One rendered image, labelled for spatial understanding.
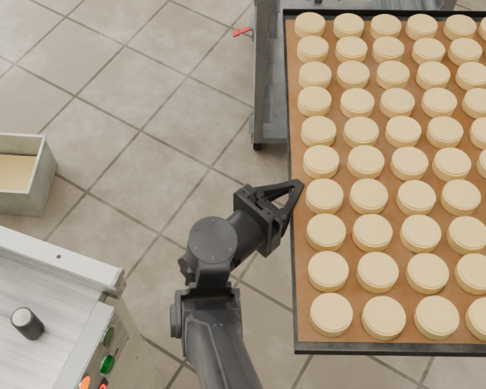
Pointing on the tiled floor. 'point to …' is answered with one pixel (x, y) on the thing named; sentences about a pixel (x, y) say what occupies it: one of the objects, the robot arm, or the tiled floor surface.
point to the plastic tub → (17, 174)
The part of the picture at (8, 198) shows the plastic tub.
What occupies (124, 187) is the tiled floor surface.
